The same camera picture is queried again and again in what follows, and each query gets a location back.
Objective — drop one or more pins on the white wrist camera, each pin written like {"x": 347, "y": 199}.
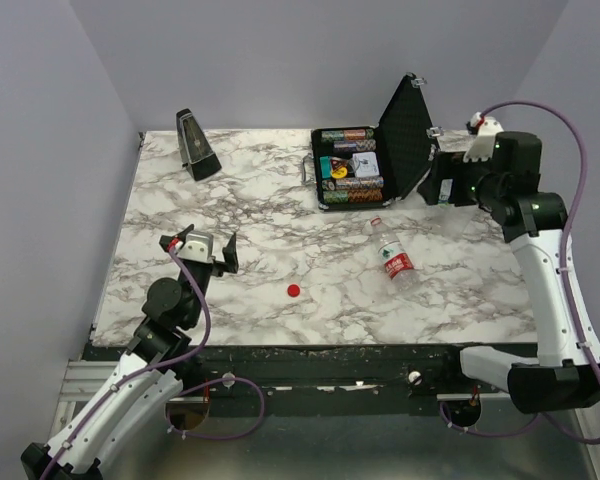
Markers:
{"x": 197, "y": 247}
{"x": 484, "y": 130}

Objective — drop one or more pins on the red bottle cap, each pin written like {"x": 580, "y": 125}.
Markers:
{"x": 293, "y": 290}

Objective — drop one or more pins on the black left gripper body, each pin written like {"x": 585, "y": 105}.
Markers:
{"x": 201, "y": 276}

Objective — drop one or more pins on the Pocari Sweat clear bottle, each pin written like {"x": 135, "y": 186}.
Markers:
{"x": 445, "y": 191}

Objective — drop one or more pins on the black metronome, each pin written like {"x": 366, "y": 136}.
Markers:
{"x": 197, "y": 155}

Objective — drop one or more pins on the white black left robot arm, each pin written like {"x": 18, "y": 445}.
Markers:
{"x": 148, "y": 373}

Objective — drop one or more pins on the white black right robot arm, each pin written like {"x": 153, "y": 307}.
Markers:
{"x": 503, "y": 181}

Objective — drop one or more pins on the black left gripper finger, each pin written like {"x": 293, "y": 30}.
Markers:
{"x": 171, "y": 241}
{"x": 229, "y": 264}

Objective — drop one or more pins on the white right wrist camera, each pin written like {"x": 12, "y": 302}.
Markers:
{"x": 484, "y": 130}

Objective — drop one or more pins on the black poker chip case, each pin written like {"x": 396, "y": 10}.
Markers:
{"x": 373, "y": 166}

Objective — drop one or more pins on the red label water bottle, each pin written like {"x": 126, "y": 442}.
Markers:
{"x": 396, "y": 263}

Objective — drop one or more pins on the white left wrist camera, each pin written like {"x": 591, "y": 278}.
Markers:
{"x": 197, "y": 247}

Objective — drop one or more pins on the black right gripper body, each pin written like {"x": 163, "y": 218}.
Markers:
{"x": 441, "y": 178}

